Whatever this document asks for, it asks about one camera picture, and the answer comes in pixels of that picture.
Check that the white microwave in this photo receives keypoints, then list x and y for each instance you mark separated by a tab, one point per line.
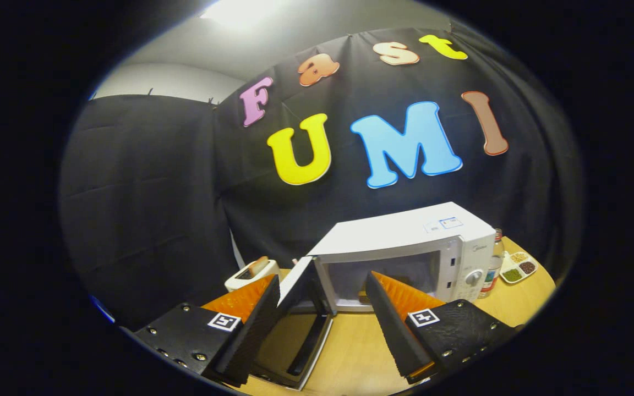
405	231

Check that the toast slice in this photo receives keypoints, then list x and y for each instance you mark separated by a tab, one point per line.
258	267

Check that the white toaster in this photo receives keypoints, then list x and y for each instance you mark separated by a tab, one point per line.
240	281

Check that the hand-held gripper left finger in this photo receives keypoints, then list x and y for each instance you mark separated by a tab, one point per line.
251	335

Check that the white divided dish of beans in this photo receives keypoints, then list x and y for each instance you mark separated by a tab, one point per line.
515	273

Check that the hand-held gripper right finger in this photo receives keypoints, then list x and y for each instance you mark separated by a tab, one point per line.
394	330

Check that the clear plastic bottle red label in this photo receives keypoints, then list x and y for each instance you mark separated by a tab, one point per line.
493	269

